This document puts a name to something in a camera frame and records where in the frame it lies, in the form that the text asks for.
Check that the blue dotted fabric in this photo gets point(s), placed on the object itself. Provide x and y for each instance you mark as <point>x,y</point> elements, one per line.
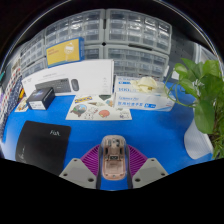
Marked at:
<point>6,113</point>

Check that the large cartoon sticker sheet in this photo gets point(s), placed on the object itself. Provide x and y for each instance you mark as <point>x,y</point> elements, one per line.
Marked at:
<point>96,108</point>

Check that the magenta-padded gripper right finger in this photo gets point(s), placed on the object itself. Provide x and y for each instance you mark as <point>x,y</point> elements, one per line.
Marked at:
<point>151,171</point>

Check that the transparent pink computer mouse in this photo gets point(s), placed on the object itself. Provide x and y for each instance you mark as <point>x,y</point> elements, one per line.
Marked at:
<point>114,160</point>

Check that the grey drawer cabinet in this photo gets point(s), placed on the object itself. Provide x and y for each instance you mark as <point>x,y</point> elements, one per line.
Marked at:
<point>94,52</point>
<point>33,68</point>
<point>76,26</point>
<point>33,50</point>
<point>140,61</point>
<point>136,28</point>

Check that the yellow printed card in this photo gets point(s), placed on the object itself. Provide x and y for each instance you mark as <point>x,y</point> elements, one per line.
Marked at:
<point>65,52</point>

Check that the black mouse pad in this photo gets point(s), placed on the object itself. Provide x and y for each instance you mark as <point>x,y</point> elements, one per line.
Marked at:
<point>40,143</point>

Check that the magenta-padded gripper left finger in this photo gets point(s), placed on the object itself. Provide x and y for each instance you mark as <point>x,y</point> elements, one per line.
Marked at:
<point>75,171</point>

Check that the small black cardboard box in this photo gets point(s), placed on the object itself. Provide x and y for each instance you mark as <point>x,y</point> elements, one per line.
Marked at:
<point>40,98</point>

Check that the green plant in white pot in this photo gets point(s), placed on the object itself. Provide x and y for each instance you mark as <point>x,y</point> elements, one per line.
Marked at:
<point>203,113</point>

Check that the white blue glove box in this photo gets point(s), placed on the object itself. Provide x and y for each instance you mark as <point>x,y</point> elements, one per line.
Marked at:
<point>140,100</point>

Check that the cream disposable glove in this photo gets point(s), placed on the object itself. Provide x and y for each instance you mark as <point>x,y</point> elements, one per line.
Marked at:
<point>146,84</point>

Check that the red white checkered fabric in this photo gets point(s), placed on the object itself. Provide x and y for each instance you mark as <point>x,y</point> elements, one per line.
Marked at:
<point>10,90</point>

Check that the small cartoon sticker sheet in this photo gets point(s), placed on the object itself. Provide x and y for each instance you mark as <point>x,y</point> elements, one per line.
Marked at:
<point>22,105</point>

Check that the white keyboard packaging box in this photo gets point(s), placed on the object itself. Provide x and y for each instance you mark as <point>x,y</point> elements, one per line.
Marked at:
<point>93,75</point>

